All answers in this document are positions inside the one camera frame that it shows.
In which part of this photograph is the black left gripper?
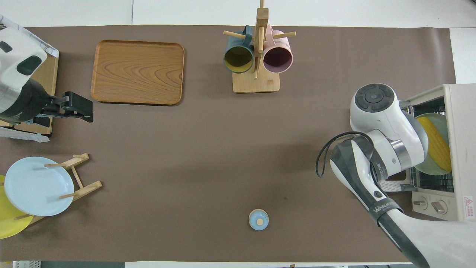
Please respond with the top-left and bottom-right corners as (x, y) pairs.
(0, 79), (93, 129)

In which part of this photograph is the yellow corn cob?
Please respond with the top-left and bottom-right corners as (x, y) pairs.
(426, 117), (452, 173)

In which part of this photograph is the pale green plate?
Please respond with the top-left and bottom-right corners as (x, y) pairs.
(413, 113), (452, 176)

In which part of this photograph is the beige toaster oven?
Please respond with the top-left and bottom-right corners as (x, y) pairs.
(400, 84), (476, 224)

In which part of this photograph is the white cloth piece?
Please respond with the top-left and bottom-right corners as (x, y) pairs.
(0, 127), (51, 144)

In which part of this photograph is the white checked cloth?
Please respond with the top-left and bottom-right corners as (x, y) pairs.
(0, 15), (59, 58)

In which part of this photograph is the wooden plate rack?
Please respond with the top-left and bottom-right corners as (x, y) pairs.
(15, 153), (103, 226)

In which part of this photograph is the light blue plate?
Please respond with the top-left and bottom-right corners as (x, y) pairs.
(4, 156), (75, 217)

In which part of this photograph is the brown wooden tray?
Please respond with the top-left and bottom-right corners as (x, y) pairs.
(91, 40), (185, 106)

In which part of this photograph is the yellow plate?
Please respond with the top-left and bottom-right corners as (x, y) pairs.
(0, 175), (34, 239)

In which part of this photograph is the brown table mat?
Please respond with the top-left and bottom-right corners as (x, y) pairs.
(0, 25), (475, 263)

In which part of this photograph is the dark blue mug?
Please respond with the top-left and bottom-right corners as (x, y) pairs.
(223, 25), (254, 74)

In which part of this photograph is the wooden mug tree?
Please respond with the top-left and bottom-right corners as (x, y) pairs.
(223, 0), (297, 93)

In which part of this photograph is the small blue bell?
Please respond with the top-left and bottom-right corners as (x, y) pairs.
(248, 209), (269, 231)

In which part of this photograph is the pink mug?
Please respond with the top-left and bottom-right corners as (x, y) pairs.
(263, 25), (294, 74)

